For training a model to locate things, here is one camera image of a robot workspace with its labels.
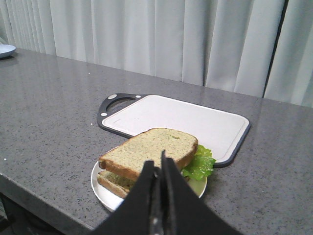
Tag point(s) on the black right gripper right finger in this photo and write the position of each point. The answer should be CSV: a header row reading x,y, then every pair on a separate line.
x,y
183,213

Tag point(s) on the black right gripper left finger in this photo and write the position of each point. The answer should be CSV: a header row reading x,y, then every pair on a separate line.
x,y
138,214

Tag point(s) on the green lettuce leaf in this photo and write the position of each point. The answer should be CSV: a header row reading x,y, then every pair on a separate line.
x,y
201,166

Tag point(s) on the bread slice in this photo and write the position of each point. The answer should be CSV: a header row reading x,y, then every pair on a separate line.
x,y
118,185
127,159

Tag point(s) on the white round plate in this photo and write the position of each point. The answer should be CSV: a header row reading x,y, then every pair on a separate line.
x,y
107,198

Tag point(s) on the white cutting board grey rim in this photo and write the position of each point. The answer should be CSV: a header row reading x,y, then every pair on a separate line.
x,y
131,114

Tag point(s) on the grey white curtain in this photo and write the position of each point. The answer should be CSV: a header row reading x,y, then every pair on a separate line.
x,y
262,48

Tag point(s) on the light blue plate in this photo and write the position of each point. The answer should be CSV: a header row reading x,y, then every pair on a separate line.
x,y
6,50

